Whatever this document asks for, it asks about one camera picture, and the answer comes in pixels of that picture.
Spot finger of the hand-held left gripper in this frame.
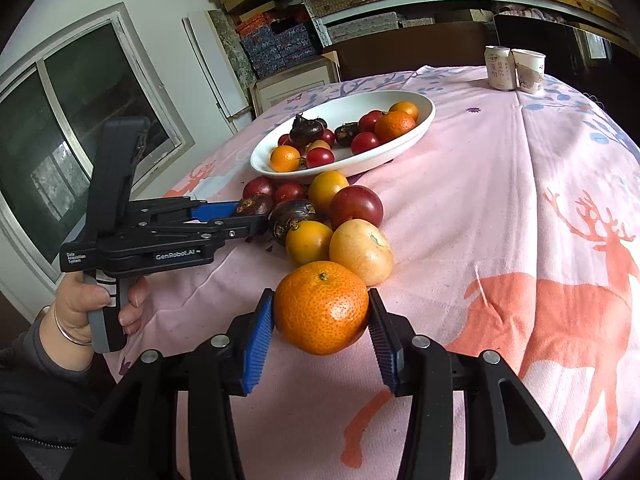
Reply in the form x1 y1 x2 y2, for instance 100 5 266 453
129 198 240 223
127 215 272 248

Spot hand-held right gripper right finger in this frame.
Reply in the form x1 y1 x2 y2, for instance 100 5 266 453
367 287 583 480

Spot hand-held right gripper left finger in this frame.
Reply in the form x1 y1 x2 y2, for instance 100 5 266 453
60 287 275 480

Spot dark water chestnut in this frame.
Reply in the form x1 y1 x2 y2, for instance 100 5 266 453
269 199 326 247
235 195 275 218
334 123 360 148
289 113 328 148

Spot white plate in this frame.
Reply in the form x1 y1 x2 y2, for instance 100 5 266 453
249 91 436 184

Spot person's left forearm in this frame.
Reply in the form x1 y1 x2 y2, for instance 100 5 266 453
0 305 126 480

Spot person's left hand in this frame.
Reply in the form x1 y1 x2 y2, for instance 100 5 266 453
50 274 150 347

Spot dark red plum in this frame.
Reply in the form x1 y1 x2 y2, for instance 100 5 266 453
242 176 277 201
329 185 385 231

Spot pale yellow round fruit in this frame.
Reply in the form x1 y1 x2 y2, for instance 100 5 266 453
329 218 395 287

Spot wooden toothpick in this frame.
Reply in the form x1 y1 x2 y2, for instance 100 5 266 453
472 265 493 306

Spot white framed window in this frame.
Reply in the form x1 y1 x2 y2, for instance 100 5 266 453
0 2 196 281

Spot beige framed picture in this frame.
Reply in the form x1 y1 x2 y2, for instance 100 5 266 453
249 65 341 116

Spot white framed board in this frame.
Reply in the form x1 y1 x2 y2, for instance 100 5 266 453
182 9 251 133

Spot green marbled panel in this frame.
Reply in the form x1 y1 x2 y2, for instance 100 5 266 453
207 7 258 81

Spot stack of blue patterned boxes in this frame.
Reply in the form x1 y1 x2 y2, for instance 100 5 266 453
235 12 323 81

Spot pink deer print tablecloth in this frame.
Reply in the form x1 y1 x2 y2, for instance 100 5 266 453
107 65 640 480

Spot row of grey patterned boxes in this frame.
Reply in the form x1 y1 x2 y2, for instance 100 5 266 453
327 12 436 43

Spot white metal shelf rack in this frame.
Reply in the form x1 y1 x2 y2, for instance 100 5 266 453
282 0 640 56

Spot beverage can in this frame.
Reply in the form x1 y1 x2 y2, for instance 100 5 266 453
485 45 516 92

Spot white paper cup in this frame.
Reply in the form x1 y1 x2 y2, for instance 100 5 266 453
511 49 546 95

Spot black glossy panel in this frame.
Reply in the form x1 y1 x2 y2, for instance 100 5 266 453
492 12 616 78

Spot pink cloth bundle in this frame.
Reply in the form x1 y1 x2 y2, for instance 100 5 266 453
495 2 566 23

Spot silver bracelet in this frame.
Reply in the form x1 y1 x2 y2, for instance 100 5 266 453
52 305 93 347

